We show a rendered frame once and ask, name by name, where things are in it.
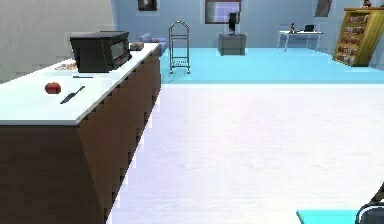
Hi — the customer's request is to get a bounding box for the white desk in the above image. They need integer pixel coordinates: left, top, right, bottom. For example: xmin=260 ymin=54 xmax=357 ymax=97
xmin=276 ymin=30 xmax=325 ymax=53

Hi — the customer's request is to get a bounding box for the dark framed picture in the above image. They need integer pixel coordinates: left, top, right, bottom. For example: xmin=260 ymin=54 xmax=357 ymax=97
xmin=137 ymin=0 xmax=158 ymax=12

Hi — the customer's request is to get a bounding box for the grey framed picture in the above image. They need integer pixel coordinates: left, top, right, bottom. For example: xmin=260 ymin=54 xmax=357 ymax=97
xmin=314 ymin=0 xmax=333 ymax=18

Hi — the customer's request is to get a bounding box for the black television set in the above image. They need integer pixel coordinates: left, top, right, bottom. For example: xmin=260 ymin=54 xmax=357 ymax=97
xmin=227 ymin=12 xmax=239 ymax=37

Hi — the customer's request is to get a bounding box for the black microwave oven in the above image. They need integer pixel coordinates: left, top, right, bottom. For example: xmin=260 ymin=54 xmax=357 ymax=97
xmin=69 ymin=30 xmax=133 ymax=74

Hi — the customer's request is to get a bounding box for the brown counter with white top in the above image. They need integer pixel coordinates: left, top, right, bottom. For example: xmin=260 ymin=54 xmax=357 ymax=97
xmin=0 ymin=41 xmax=162 ymax=224

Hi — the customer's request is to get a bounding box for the brown bread loaf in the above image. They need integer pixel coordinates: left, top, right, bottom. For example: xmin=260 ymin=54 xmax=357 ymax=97
xmin=129 ymin=41 xmax=145 ymax=52

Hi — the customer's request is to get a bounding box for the yellow wooden bookshelf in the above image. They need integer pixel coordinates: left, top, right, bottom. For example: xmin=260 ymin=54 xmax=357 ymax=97
xmin=332 ymin=7 xmax=384 ymax=68

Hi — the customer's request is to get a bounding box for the grey television stand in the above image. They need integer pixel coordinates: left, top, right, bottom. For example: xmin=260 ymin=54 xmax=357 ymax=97
xmin=217 ymin=33 xmax=247 ymax=57

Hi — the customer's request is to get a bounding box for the grey wire rack cart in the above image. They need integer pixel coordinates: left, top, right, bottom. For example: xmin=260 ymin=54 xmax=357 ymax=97
xmin=167 ymin=20 xmax=192 ymax=75

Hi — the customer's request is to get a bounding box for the black chair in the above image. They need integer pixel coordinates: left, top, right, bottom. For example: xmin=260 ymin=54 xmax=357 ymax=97
xmin=354 ymin=182 xmax=384 ymax=224

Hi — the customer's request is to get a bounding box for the red tomato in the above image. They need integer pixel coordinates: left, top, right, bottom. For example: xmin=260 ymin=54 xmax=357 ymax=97
xmin=44 ymin=82 xmax=62 ymax=95

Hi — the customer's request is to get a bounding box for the blue sofa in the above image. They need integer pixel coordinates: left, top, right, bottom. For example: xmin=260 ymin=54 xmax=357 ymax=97
xmin=139 ymin=32 xmax=169 ymax=56

